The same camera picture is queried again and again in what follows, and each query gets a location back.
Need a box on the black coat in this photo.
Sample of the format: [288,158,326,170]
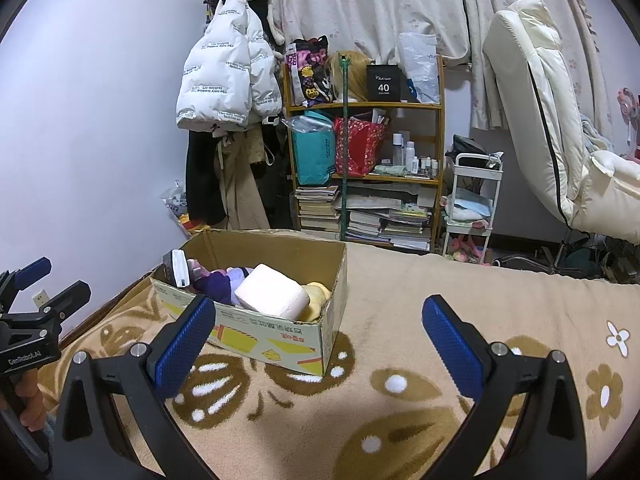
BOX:
[184,127,227,227]

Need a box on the pile of books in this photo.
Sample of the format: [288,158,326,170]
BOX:
[344,184,435,253]

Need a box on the white puffer jacket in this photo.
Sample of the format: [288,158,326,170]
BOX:
[175,0,283,134]

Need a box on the green pole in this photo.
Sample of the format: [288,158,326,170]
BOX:
[336,54,352,242]

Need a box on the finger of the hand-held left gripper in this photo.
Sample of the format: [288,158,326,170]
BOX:
[30,280,92,333]
[0,256,52,311]

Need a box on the person's left hand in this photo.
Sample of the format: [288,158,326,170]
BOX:
[14,370,47,432]

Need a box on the purple plush doll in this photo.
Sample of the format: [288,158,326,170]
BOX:
[192,266,251,307]

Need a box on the blonde wig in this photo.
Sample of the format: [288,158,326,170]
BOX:
[326,51,374,104]

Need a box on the black bag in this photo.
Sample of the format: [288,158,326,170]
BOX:
[444,134,504,170]

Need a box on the beige flower blanket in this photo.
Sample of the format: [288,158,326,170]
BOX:
[37,242,640,480]

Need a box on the red patterned bag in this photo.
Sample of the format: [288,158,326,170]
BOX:
[331,115,392,179]

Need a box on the black packet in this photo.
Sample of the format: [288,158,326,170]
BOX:
[162,249,196,289]

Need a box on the clear plastic bag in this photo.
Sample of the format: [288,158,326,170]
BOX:
[397,31,442,106]

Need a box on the printed cardboard box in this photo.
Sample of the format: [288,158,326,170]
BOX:
[150,228,349,377]

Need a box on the beige coat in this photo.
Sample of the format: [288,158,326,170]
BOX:
[214,125,275,231]

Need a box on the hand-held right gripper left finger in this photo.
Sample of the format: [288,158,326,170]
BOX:
[52,294,217,480]

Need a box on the black box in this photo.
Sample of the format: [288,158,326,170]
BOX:
[365,63,404,104]

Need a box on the white trolley cart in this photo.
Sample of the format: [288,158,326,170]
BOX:
[441,151,504,264]

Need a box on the white recliner chair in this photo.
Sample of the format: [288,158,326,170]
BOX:
[481,0,640,247]

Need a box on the pale patterned curtain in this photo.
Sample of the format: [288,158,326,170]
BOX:
[266,0,617,132]

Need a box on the crumpled plastic bag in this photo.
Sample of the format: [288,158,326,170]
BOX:
[161,180,192,222]

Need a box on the colourful printed bag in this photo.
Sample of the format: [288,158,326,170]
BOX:
[289,35,335,109]

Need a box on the yellow plush with white hat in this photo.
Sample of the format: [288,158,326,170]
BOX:
[233,263,332,322]

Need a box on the stack of books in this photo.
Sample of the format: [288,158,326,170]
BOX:
[294,184,342,234]

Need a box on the teal bag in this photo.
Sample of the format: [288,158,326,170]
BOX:
[289,111,337,187]

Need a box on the wooden shelf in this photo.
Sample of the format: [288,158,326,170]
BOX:
[281,54,447,257]

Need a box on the group of white bottles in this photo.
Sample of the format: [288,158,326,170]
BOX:
[391,131,440,179]

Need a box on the pink toy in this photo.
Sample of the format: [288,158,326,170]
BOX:
[444,234,495,267]

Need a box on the blue white cloth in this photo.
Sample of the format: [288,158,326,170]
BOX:
[444,189,495,224]

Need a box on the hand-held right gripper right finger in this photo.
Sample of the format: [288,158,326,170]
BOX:
[421,294,589,480]

